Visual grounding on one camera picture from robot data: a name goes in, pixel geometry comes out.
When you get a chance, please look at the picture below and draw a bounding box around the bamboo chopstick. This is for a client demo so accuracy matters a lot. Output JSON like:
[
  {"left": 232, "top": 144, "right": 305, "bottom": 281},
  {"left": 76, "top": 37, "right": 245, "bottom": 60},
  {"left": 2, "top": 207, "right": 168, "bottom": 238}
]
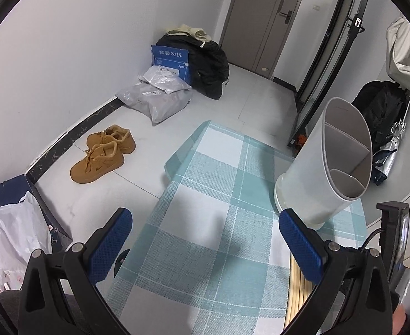
[{"left": 284, "top": 255, "right": 314, "bottom": 328}]

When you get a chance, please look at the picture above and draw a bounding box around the white utensil holder cup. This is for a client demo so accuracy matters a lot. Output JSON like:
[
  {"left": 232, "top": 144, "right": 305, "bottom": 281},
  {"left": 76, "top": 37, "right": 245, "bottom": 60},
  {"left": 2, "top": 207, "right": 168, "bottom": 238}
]
[{"left": 274, "top": 98, "right": 372, "bottom": 230}]

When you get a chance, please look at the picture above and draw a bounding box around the white shoulder bag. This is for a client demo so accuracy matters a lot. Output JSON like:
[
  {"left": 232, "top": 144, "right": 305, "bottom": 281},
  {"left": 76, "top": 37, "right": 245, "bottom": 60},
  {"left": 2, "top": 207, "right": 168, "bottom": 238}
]
[{"left": 386, "top": 17, "right": 410, "bottom": 91}]

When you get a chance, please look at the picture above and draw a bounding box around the person's right hand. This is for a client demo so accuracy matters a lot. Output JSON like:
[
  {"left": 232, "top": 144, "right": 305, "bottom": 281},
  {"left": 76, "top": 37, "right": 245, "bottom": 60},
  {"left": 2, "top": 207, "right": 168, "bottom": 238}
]
[{"left": 392, "top": 304, "right": 406, "bottom": 335}]

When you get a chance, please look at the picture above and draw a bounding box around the silver folded umbrella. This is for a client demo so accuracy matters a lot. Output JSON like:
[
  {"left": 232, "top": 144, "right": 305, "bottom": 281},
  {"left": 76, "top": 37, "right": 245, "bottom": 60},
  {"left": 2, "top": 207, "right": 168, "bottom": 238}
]
[{"left": 371, "top": 92, "right": 410, "bottom": 186}]

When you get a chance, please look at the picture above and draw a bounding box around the tan suede shoe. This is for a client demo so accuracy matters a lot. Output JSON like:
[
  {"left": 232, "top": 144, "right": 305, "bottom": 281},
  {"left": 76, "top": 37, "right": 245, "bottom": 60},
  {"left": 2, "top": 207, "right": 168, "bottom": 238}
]
[
  {"left": 70, "top": 142, "right": 124, "bottom": 184},
  {"left": 86, "top": 125, "right": 136, "bottom": 154}
]

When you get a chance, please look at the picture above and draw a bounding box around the teal plaid table mat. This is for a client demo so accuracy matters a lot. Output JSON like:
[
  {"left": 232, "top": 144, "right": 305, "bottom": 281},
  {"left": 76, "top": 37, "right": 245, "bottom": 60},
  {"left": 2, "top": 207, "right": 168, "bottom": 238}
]
[{"left": 106, "top": 119, "right": 370, "bottom": 335}]

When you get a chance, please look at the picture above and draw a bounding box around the dark blue paper bag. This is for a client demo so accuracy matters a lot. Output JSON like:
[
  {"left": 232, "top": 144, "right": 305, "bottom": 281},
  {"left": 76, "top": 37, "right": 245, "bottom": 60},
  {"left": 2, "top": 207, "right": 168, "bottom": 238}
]
[{"left": 0, "top": 174, "right": 72, "bottom": 253}]

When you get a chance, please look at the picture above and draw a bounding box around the black hanging coat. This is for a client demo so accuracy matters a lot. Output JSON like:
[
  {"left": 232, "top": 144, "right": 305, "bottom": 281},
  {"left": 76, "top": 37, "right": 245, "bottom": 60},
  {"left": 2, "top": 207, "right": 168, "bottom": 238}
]
[{"left": 352, "top": 81, "right": 407, "bottom": 154}]

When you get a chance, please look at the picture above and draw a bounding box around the grey plastic parcel bag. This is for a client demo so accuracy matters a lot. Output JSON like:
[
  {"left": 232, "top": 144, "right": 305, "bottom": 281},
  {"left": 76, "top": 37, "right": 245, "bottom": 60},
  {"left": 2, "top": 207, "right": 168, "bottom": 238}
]
[{"left": 116, "top": 82, "right": 192, "bottom": 126}]

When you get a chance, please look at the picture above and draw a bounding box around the white plastic parcel bag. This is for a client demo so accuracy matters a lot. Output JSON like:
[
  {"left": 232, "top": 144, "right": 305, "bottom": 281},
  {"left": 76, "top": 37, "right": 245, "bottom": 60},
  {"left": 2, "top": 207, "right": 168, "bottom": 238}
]
[{"left": 138, "top": 65, "right": 191, "bottom": 95}]

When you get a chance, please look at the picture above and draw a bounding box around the black framed mirror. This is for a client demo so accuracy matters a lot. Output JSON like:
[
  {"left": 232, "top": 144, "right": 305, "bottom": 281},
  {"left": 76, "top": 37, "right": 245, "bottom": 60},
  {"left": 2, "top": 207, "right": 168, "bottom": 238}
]
[{"left": 288, "top": 0, "right": 368, "bottom": 147}]

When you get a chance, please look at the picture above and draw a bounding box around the blue cardboard box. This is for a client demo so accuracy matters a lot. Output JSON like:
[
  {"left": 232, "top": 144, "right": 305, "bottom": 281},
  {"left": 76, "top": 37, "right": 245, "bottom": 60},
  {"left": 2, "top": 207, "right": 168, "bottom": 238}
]
[{"left": 151, "top": 46, "right": 191, "bottom": 85}]

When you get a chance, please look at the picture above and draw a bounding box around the black jacket pile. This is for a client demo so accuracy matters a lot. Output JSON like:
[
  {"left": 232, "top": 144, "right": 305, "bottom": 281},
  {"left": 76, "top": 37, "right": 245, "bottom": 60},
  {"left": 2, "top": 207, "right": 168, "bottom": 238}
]
[{"left": 156, "top": 33, "right": 230, "bottom": 100}]

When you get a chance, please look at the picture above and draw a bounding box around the cream knitted garment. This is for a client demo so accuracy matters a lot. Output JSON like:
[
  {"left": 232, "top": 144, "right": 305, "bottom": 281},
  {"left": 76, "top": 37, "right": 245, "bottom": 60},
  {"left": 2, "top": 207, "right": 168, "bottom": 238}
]
[{"left": 166, "top": 24, "right": 212, "bottom": 42}]

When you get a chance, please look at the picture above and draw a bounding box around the grey entrance door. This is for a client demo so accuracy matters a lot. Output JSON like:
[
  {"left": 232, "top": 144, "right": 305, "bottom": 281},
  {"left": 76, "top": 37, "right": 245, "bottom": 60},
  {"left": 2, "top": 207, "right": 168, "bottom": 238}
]
[{"left": 220, "top": 0, "right": 301, "bottom": 78}]

